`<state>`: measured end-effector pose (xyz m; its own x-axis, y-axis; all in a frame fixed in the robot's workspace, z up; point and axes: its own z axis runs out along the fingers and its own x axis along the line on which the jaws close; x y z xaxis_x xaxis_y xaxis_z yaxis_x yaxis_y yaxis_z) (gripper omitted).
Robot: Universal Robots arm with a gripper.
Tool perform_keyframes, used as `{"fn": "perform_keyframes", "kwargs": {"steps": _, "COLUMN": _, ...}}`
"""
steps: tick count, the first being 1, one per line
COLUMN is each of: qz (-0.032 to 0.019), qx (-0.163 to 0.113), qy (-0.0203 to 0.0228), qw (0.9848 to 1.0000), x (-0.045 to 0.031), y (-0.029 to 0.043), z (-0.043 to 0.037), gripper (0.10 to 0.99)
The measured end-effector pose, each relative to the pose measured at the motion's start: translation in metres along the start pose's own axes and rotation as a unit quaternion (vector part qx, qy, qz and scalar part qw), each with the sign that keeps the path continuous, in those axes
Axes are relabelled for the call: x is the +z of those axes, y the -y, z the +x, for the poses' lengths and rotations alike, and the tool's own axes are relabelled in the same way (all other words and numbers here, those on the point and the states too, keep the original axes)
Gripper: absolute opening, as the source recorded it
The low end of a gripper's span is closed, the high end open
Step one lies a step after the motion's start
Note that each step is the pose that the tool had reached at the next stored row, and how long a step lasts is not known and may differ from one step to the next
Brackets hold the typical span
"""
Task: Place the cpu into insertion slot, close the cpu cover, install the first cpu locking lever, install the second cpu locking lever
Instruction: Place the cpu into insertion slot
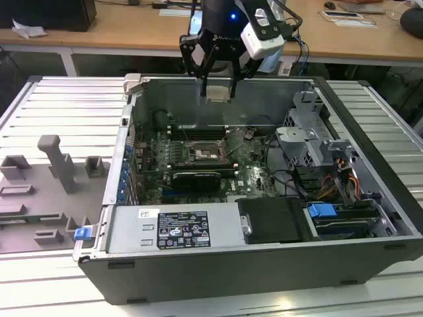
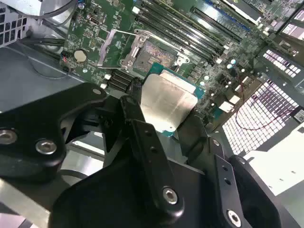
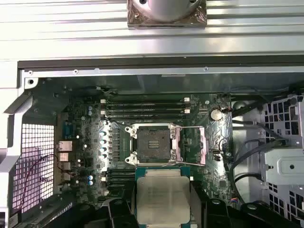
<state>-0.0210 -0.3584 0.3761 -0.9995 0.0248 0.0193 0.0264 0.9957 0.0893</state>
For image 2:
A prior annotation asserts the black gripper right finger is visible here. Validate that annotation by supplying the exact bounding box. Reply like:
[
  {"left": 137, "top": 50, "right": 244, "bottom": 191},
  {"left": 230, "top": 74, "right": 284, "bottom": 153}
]
[{"left": 177, "top": 115, "right": 300, "bottom": 228}]

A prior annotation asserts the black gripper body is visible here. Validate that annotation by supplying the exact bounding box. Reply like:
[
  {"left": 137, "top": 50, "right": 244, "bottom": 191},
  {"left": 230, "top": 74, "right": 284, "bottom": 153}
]
[{"left": 48, "top": 154, "right": 225, "bottom": 228}]

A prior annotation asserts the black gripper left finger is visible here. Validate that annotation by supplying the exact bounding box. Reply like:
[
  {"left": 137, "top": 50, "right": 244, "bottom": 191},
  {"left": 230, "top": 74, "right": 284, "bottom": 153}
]
[{"left": 0, "top": 81, "right": 185, "bottom": 223}]

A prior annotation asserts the CPU with silver top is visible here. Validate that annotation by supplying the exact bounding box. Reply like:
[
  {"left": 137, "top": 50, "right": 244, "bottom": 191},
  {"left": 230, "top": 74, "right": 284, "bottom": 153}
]
[{"left": 139, "top": 62, "right": 207, "bottom": 139}]

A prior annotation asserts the metal socket cover frame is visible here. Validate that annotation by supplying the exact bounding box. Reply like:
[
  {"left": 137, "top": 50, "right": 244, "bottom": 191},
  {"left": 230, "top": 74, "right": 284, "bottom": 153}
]
[{"left": 96, "top": 28, "right": 144, "bottom": 71}]

